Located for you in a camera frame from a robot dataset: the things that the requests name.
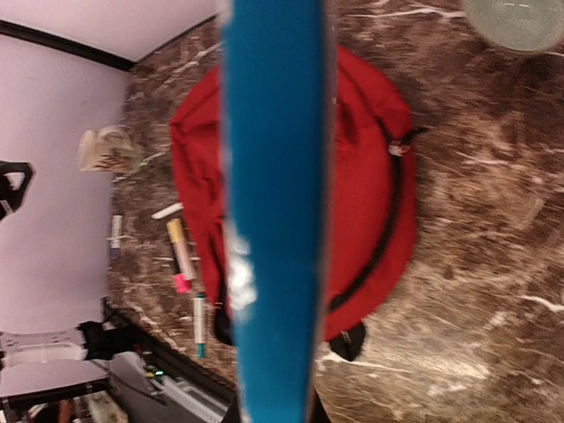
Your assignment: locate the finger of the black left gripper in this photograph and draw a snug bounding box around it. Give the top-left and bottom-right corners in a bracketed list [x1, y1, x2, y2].
[0, 160, 35, 221]

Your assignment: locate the white blue workbook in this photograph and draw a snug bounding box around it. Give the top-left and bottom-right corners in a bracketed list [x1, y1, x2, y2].
[220, 1, 338, 422]

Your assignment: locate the red student backpack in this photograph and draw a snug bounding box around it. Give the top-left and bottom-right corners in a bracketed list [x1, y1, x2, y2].
[170, 47, 419, 361]

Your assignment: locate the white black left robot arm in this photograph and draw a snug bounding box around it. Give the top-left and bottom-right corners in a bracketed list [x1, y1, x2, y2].
[1, 161, 138, 369]

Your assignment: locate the white patterned mug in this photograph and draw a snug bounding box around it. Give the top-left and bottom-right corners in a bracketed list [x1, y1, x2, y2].
[78, 125, 143, 174]

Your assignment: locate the white purple marker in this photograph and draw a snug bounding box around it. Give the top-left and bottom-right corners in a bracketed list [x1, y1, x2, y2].
[109, 214, 123, 260]

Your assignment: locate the white pink-tipped marker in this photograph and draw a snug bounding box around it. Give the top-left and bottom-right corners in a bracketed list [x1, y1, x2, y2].
[152, 203, 183, 220]

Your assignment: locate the pastel yellow pink highlighter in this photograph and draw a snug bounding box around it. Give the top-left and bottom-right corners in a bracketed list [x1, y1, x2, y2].
[167, 219, 197, 281]

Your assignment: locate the black pink highlighter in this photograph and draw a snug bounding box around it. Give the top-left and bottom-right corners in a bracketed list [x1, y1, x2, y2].
[174, 273, 191, 294]

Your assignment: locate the white teal marker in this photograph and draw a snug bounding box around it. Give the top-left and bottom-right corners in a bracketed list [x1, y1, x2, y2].
[193, 293, 206, 359]

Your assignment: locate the small circuit board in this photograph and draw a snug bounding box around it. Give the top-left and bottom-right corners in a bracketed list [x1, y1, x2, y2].
[143, 363, 165, 384]

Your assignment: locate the pale green ceramic bowl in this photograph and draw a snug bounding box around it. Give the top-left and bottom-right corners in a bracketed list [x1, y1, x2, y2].
[461, 0, 563, 54]

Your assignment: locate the left black frame post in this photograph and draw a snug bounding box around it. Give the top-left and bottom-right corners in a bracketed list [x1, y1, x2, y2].
[1, 20, 136, 72]

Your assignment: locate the black front rail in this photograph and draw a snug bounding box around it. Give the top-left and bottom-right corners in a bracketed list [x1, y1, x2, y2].
[101, 297, 234, 404]

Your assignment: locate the white slotted cable duct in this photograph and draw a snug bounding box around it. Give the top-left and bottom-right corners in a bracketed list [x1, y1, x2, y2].
[163, 376, 228, 423]

